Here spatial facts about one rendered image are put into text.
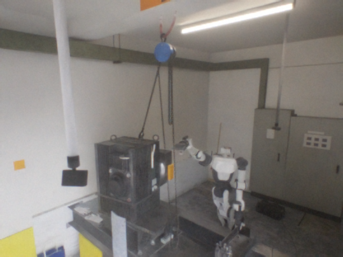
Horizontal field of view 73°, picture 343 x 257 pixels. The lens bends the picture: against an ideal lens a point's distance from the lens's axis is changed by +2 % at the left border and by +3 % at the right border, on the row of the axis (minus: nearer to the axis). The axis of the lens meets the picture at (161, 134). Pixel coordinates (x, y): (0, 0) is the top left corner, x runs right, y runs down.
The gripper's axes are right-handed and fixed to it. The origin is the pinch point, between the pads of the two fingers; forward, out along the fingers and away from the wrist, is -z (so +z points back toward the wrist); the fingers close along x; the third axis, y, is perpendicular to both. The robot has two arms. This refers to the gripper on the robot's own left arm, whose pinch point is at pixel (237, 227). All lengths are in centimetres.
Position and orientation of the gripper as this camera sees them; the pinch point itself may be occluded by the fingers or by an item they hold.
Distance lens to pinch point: 302.5
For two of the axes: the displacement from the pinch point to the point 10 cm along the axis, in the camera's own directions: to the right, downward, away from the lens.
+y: 9.9, 0.9, -0.7
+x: -0.6, -1.1, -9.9
